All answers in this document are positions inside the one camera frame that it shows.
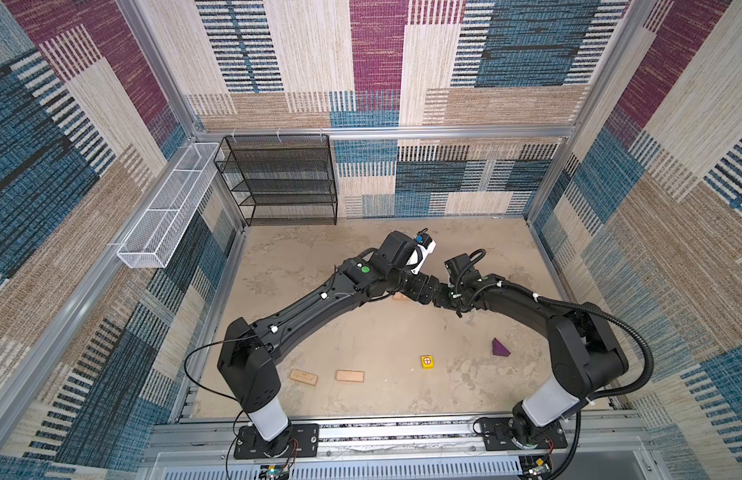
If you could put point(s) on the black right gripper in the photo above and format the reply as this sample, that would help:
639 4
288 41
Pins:
461 308

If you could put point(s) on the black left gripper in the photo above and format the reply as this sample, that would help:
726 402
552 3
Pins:
428 293

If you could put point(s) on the plain wood block front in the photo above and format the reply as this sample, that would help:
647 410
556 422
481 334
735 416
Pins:
350 376

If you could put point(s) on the printed wood block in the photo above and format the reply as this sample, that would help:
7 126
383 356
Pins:
304 377

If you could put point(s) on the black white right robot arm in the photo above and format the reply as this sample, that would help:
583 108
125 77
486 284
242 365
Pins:
584 351

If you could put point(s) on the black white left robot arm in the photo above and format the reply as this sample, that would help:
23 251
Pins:
250 352

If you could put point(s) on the purple triangular block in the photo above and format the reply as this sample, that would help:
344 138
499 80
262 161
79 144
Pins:
499 349

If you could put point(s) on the yellow target cube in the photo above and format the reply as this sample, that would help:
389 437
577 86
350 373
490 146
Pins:
427 362

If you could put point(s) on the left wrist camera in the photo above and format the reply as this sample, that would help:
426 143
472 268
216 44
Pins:
425 246

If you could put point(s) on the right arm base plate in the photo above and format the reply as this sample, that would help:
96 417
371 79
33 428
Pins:
516 433

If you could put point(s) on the black wire mesh shelf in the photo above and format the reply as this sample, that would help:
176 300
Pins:
281 180

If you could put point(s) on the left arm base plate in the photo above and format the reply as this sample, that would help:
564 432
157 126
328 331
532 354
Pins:
297 440

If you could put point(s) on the aluminium mounting rail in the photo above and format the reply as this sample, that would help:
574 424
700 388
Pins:
604 444

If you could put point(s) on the white wire mesh basket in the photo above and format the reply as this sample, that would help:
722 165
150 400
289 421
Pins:
154 239

